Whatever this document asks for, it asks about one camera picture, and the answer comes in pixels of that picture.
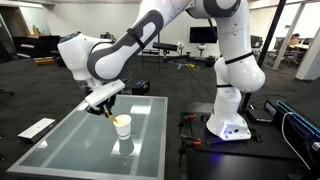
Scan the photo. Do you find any white cable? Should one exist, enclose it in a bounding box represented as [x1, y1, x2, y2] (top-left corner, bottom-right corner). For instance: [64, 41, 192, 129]
[280, 111, 312, 171]

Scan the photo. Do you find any white paper mug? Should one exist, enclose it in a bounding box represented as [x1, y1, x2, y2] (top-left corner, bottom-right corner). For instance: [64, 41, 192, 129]
[114, 114, 131, 140]

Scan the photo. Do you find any small black box blue screen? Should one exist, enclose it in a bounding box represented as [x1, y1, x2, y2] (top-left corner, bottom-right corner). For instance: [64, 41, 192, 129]
[131, 80, 150, 95]

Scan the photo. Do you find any black stereo camera on stand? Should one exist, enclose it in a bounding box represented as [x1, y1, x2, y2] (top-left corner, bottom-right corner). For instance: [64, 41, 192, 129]
[152, 42, 178, 51]

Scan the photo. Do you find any orange black clamp near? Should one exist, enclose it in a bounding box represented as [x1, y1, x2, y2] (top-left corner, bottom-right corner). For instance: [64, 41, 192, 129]
[179, 135, 202, 156]

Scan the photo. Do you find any orange black clamp far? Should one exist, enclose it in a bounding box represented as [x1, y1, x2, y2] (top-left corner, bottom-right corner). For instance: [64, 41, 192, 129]
[178, 112, 196, 130]

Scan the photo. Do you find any yellow pen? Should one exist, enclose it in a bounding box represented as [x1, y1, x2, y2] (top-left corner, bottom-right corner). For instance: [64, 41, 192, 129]
[103, 106, 119, 124]

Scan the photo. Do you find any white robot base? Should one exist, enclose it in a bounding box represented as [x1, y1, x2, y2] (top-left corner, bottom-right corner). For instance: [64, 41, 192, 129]
[206, 114, 251, 141]

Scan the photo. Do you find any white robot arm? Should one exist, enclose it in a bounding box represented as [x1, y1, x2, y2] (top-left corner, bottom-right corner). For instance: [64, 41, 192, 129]
[58, 0, 265, 117]

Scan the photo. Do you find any black perforated mounting board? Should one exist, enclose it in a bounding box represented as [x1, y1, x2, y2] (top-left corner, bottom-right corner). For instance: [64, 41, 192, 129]
[184, 112, 298, 160]

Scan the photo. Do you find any black vertical pole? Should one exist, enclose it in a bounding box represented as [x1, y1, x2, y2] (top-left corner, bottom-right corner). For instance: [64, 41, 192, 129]
[240, 0, 287, 112]

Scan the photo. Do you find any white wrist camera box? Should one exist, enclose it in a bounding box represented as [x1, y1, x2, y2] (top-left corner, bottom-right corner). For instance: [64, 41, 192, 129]
[85, 79, 125, 107]

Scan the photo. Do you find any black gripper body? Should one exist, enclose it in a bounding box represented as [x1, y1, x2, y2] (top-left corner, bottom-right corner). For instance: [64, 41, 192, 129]
[86, 95, 116, 116]

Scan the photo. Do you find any black wall monitor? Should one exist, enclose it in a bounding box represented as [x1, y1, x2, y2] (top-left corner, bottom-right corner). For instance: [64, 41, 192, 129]
[189, 26, 218, 43]

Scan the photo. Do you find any black computer with blue light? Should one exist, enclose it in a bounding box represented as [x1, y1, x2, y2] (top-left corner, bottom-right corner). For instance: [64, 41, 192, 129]
[263, 100, 320, 169]

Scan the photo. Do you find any glass table with metal frame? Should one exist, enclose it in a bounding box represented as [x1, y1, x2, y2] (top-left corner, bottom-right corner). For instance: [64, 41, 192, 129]
[7, 95, 168, 180]

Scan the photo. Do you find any orange black clamp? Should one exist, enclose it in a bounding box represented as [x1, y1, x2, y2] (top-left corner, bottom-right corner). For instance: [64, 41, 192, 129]
[179, 135, 202, 156]
[178, 112, 196, 130]

